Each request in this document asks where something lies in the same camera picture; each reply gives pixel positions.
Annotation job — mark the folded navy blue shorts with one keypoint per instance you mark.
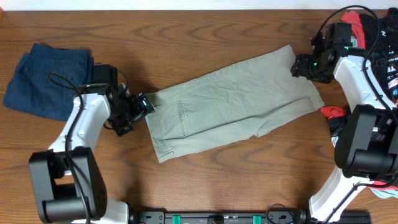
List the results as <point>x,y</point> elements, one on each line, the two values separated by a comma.
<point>30,90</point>

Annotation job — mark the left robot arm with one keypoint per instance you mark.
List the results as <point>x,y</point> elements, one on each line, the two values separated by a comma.
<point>66,179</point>

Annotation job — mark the black patterned shirt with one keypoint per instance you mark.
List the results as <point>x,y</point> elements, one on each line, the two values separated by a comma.
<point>384,46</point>

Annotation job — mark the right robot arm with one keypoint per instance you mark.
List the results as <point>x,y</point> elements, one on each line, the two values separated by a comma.
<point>328,205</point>

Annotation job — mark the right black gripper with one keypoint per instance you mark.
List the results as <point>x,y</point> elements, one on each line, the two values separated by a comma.
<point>301,68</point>

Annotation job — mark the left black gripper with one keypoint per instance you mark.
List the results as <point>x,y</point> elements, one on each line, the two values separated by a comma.
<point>141,111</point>

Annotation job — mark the khaki shorts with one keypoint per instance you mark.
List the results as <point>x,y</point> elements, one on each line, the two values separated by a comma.
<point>245,99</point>

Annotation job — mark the red garment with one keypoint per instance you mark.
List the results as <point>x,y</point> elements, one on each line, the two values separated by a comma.
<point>365,138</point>

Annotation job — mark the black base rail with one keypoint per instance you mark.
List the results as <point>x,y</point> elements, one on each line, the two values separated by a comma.
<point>277,214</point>

